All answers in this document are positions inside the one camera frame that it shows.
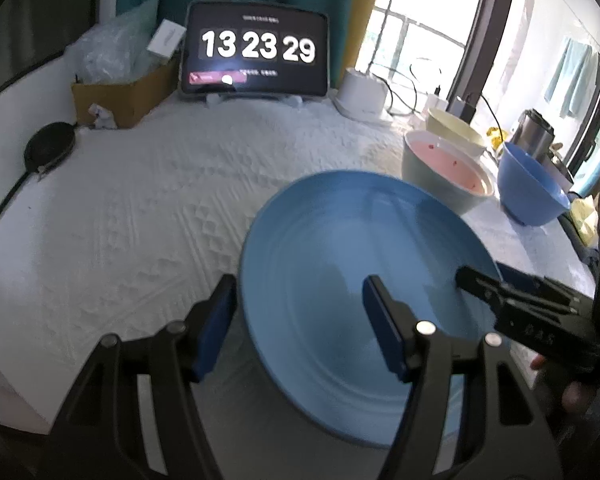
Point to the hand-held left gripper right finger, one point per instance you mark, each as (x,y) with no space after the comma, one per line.
(385,330)

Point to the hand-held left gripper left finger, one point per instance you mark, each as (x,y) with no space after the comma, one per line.
(215,330)

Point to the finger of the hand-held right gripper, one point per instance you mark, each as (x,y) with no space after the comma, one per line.
(485,287)
(520,276)

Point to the blue bowl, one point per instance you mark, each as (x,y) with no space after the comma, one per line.
(525,195)

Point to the blue plate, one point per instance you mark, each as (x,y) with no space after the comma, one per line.
(330,240)

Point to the white bowl pink inside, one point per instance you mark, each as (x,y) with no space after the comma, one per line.
(430,190)

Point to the cream bowl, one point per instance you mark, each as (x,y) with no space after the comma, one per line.
(455,127)

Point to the person's right hand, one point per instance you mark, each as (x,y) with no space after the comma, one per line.
(577,397)

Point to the yellow tissue pack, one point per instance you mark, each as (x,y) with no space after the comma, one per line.
(585,220)

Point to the steel tumbler black lid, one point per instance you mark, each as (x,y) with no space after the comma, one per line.
(532,135)

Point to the white charger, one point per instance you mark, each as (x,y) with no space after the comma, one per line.
(440,101)

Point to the light blue hanging towel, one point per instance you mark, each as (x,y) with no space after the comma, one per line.
(570,75)

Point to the white desk lamp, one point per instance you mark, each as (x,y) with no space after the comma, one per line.
(360,95)

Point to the crumpled white wrapper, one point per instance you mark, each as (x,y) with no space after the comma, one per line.
(102,116)

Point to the black round disc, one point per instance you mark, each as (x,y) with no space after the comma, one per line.
(50,147)

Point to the cardboard box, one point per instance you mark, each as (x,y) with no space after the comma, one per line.
(125,100)

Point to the yellow curtain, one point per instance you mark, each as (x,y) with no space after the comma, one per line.
(362,20)

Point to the small white box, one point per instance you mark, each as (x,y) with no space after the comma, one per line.
(166,39)

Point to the clear plastic bag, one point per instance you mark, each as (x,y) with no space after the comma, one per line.
(110,45)

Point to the black tablet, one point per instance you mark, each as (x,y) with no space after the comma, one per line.
(260,15)

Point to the dark sliding door frame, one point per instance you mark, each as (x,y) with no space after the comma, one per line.
(495,35)

